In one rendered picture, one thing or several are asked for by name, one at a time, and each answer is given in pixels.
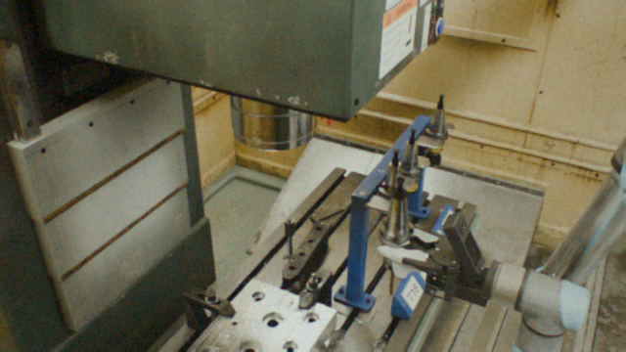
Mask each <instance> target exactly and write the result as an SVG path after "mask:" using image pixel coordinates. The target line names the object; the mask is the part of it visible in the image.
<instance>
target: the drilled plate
mask: <svg viewBox="0 0 626 352"><path fill-rule="evenodd" d="M264 290H265V292H266V295H268V298H267V297H266V296H265V292H263V291H264ZM261 291H262V292H261ZM267 293H268V294H267ZM298 297H299V295H296V294H291V293H288V292H286V291H283V290H280V289H278V288H275V287H272V286H269V285H267V284H264V283H262V282H260V281H257V280H254V279H252V280H251V281H250V282H249V283H248V284H247V285H246V287H245V288H244V289H243V290H242V291H240V292H239V293H238V294H237V295H236V297H235V298H234V299H233V301H232V302H231V303H232V304H233V306H234V309H235V310H236V312H237V310H239V311H238V312H237V314H236V318H235V315H234V316H233V317H222V316H220V315H219V316H218V317H217V319H216V320H215V321H213V322H212V323H211V324H210V325H209V326H208V327H207V329H206V330H205V331H204V332H203V333H202V335H201V336H200V337H199V339H198V340H197V341H196V342H195V343H194V344H193V345H191V346H190V347H189V349H188V350H187V351H186V352H215V350H216V352H217V351H218V352H237V351H238V352H261V349H259V348H260V347H261V346H262V345H263V344H265V345H263V348H262V352H274V351H275V350H276V352H295V351H296V352H319V351H320V349H321V348H322V346H323V345H324V343H325V342H326V340H327V339H328V337H329V336H330V334H331V333H332V331H333V330H334V328H335V326H336V318H337V310H335V309H332V308H329V307H327V306H324V305H321V304H319V303H316V302H313V305H312V306H311V307H310V308H307V309H309V311H310V310H312V308H313V310H314V312H313V310H312V311H310V312H308V311H307V310H305V311H306V312H308V313H306V312H304V313H301V312H300V311H296V312H295V311H294V310H297V309H293V306H294V307H295V306H296V307H297V308H298V306H297V305H298ZM263 298H265V299H263ZM257 300H258V301H257ZM256 301H257V302H256ZM264 301H265V302H264ZM289 302H290V303H291V304H288V303H289ZM295 303H297V305H296V304H295ZM286 304H287V305H286ZM289 306H290V307H289ZM285 307H287V308H285ZM296 307H295V308H296ZM236 308H237V309H236ZM275 308H276V309H275ZM274 310H276V311H274ZM272 311H273V312H272ZM279 311H280V312H281V314H282V315H281V314H279V313H280V312H279ZM266 312H267V313H266ZM269 312H270V313H269ZM282 312H283V313H282ZM291 312H292V314H291ZM317 313H318V314H317ZM302 315H303V316H304V315H306V316H304V318H305V319H306V321H307V322H308V323H312V325H310V324H307V323H305V322H303V316H302ZM284 317H285V319H284ZM301 318H302V319H301ZM233 319H234V320H233ZM319 319H320V320H319ZM287 320H288V321H287ZM300 320H301V321H300ZM261 321H262V322H261ZM282 322H284V323H283V324H282ZM286 322H287V323H286ZM231 323H232V324H231ZM270 327H271V328H270ZM284 329H285V330H284ZM241 330H242V331H241ZM231 331H232V332H231ZM233 332H235V333H236V334H234V333H233ZM246 333H247V334H246ZM230 334H231V335H230ZM224 335H225V336H224ZM271 337H272V338H271ZM248 338H250V340H249V341H243V340H245V339H248ZM254 339H256V341H257V340H258V342H259V343H262V345H261V346H260V344H259V343H258V342H257V343H256V341H253V340H254ZM286 339H287V341H286ZM292 339H293V340H292ZM241 341H242V343H241ZM299 341H300V342H301V343H300V342H299ZM298 342H299V343H298ZM239 343H241V344H239ZM282 343H283V344H282ZM210 345H211V346H210ZM207 346H208V347H211V348H207ZM264 346H265V347H264ZM297 346H299V347H300V348H299V347H297ZM282 347H283V349H282ZM215 348H219V349H218V350H217V349H215ZM237 349H238V350H237ZM279 349H280V351H279ZM236 350H237V351H236ZM284 350H285V351H284Z"/></svg>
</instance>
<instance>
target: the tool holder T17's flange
mask: <svg viewBox="0 0 626 352"><path fill-rule="evenodd" d="M385 220H386V218H385V219H383V221H382V225H380V232H379V239H380V242H381V243H382V244H384V245H385V246H388V247H391V248H404V247H407V246H409V245H410V243H409V242H408V240H413V234H414V225H413V224H412V223H411V222H410V221H409V220H408V222H409V230H408V231H407V232H406V233H404V234H400V235H396V234H392V233H389V232H388V231H387V230H386V229H385V227H384V224H385Z"/></svg>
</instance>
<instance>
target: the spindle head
mask: <svg viewBox="0 0 626 352"><path fill-rule="evenodd" d="M403 1H404V0H401V1H399V2H398V3H396V4H395V5H394V6H392V7H391V8H389V10H386V2H387V0H32V3H33V6H32V7H33V11H34V15H35V18H36V23H37V26H38V30H39V34H40V38H41V42H42V44H43V46H44V51H48V52H52V53H56V54H60V55H63V56H68V57H72V58H76V59H80V60H83V61H86V62H90V63H94V64H99V65H106V66H113V67H117V68H121V69H125V70H129V71H133V72H137V73H141V74H145V75H148V76H152V77H156V78H159V79H164V80H168V81H172V82H176V83H180V84H184V85H188V86H196V87H200V88H203V89H207V90H211V91H215V92H219V93H223V94H227V95H231V96H235V97H239V98H243V99H247V100H251V101H255V102H258V103H263V104H267V105H270V106H274V107H278V108H282V109H286V110H294V111H298V112H302V113H306V114H310V115H314V116H317V117H321V118H325V119H329V120H333V121H341V122H345V123H346V122H347V121H349V120H350V119H352V118H353V117H354V116H355V115H356V114H357V113H358V112H359V110H360V109H361V108H362V107H363V106H365V105H366V104H367V103H369V102H370V101H371V100H372V99H373V98H374V96H375V95H376V94H377V93H378V92H379V91H380V90H381V89H382V88H384V87H385V86H386V85H387V84H388V83H389V82H391V81H392V80H393V79H394V78H395V77H396V76H397V74H398V73H399V72H401V71H402V70H403V69H404V68H405V67H406V66H407V65H408V64H409V63H410V62H411V61H412V60H413V59H414V58H415V57H416V56H418V55H419V54H420V53H421V49H422V42H423V33H424V24H425V18H424V16H425V7H426V6H427V5H428V4H430V3H431V4H432V1H433V0H427V1H426V2H424V3H423V4H422V5H421V7H420V0H418V5H417V14H416V23H415V33H414V42H413V50H412V51H410V52H409V53H408V54H407V55H406V56H405V57H404V58H403V59H402V60H401V61H399V62H398V63H397V64H396V66H395V67H394V68H393V69H391V70H390V71H389V72H388V73H387V74H386V75H385V76H384V77H383V78H382V79H380V55H381V43H382V30H383V16H384V14H386V13H388V12H389V11H390V10H391V9H393V8H394V7H395V6H397V5H398V4H400V3H401V2H403Z"/></svg>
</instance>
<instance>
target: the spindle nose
mask: <svg viewBox="0 0 626 352"><path fill-rule="evenodd" d="M229 98H230V112H231V125H232V128H233V134H234V136H235V138H236V139H237V140H238V141H239V142H240V143H242V144H244V145H245V146H247V147H250V148H252V149H256V150H260V151H267V152H280V151H287V150H292V149H296V148H299V147H301V146H303V145H305V144H307V143H308V142H310V141H311V140H312V139H313V138H314V135H315V133H316V126H317V116H314V115H310V114H306V113H302V112H298V111H294V110H286V109H282V108H278V107H274V106H270V105H267V104H263V103H258V102H255V101H251V100H247V99H243V98H239V97H235V96H231V95H229Z"/></svg>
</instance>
